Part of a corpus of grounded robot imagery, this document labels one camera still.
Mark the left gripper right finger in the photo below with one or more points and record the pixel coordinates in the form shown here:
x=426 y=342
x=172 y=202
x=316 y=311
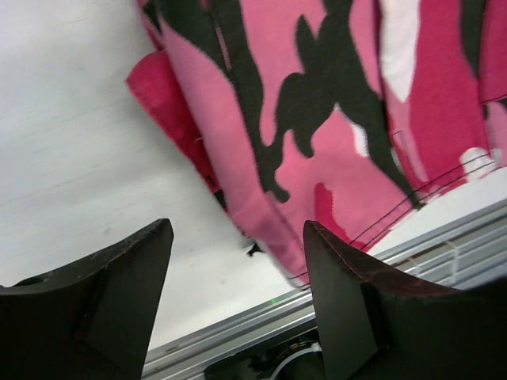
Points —
x=376 y=322

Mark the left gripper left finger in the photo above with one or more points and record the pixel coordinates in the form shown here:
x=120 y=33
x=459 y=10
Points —
x=90 y=319

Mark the pink camouflage trousers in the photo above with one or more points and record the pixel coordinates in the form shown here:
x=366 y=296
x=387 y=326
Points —
x=353 y=114

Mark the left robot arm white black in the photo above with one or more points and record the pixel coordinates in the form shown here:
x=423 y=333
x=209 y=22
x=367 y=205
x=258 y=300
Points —
x=280 y=339

